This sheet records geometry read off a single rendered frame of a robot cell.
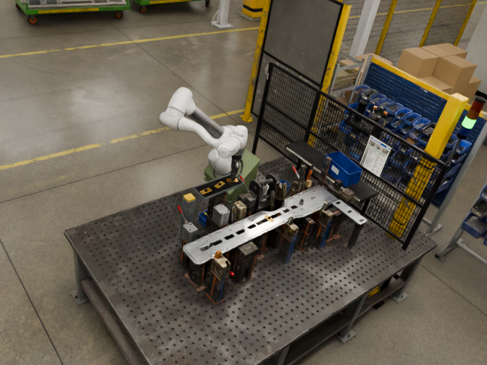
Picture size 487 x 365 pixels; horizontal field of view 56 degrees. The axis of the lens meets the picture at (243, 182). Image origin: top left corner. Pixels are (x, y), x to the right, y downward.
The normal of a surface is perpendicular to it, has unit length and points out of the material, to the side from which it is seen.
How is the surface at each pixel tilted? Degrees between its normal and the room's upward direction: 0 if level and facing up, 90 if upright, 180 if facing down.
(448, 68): 90
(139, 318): 0
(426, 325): 0
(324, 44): 90
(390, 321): 0
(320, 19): 89
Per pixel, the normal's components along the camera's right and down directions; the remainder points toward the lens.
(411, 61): -0.82, 0.24
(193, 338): 0.15, -0.79
